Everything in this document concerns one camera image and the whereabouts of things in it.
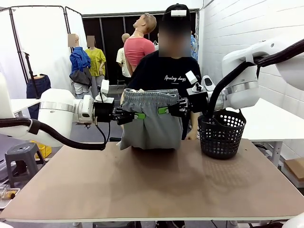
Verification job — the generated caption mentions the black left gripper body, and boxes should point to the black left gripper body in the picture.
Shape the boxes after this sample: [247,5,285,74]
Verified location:
[93,102,124,125]

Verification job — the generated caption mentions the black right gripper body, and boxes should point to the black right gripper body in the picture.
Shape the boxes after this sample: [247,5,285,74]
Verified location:
[186,91,209,113]

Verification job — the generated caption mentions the grey shorts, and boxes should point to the grey shorts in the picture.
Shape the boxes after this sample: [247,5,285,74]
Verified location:
[118,88,183,151]

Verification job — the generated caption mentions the black perforated plastic basket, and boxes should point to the black perforated plastic basket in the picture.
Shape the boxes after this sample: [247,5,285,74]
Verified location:
[198,107,247,160]

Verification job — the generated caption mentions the person's left forearm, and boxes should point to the person's left forearm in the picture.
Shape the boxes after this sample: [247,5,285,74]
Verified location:
[190,111,200,133]

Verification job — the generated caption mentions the person's left hand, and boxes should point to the person's left hand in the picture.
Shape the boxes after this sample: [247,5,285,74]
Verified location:
[184,130,199,141]

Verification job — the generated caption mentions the person in black t-shirt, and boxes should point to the person in black t-shirt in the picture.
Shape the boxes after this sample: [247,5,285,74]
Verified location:
[132,4,202,141]

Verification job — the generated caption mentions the mannequin in yellow shirt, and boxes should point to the mannequin in yellow shirt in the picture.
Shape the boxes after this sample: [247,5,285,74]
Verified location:
[85,35,107,84]

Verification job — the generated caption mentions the mannequin in cream shirt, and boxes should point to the mannequin in cream shirt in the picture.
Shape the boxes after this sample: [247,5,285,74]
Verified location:
[115,33,133,78]

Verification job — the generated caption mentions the mannequin in floral shirt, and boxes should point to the mannequin in floral shirt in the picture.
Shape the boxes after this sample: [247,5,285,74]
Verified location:
[190,34,200,61]

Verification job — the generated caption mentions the mannequin in blue shirt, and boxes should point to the mannequin in blue shirt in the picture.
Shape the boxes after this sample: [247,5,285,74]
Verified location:
[67,34,93,99]

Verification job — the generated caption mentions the mannequin in pink shirt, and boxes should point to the mannequin in pink shirt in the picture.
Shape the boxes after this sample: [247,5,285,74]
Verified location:
[123,13,158,73]

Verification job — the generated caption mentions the mannequin in blue jeans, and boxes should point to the mannequin in blue jeans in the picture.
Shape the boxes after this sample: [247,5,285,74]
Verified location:
[26,74,52,119]

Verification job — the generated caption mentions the yellow plastic crate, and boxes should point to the yellow plastic crate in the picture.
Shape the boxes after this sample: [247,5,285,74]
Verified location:
[35,142,53,159]

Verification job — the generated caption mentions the white side table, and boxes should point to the white side table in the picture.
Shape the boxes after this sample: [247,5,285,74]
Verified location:
[209,97,304,168]

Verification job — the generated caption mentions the white table with jeans mannequin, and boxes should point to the white table with jeans mannequin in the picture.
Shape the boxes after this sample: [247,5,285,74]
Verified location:
[10,98,41,117]

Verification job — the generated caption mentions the black light stand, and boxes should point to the black light stand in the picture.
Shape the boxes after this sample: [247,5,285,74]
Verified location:
[23,51,40,99]

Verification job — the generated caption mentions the grey plastic stool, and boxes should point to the grey plastic stool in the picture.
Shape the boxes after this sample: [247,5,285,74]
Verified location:
[4,142,45,188]

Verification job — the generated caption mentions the narrow white backdrop screen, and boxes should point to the narrow white backdrop screen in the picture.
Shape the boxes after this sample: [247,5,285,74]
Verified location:
[64,6,84,72]

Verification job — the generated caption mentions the black baseball cap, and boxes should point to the black baseball cap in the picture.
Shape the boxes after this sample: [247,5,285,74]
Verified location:
[163,3,190,19]

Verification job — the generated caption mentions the wide white backdrop screen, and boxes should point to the wide white backdrop screen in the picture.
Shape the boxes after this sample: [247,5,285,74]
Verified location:
[0,6,70,80]

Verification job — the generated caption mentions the brown cardboard box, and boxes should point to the brown cardboard box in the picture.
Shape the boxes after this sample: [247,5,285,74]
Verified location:
[284,157,304,188]

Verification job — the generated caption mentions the white tray with snacks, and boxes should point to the white tray with snacks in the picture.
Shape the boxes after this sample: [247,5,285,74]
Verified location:
[0,184,21,209]

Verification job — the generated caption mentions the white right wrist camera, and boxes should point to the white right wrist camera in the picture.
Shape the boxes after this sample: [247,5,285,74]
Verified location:
[185,70,197,86]

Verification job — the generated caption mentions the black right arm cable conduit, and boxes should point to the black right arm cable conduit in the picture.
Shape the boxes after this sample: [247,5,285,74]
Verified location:
[205,39,304,119]

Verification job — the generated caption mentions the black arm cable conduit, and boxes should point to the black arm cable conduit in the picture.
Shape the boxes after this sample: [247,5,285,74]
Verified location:
[0,117,111,151]
[205,39,304,119]

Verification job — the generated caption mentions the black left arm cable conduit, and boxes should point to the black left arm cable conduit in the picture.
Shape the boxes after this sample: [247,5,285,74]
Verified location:
[0,117,111,151]

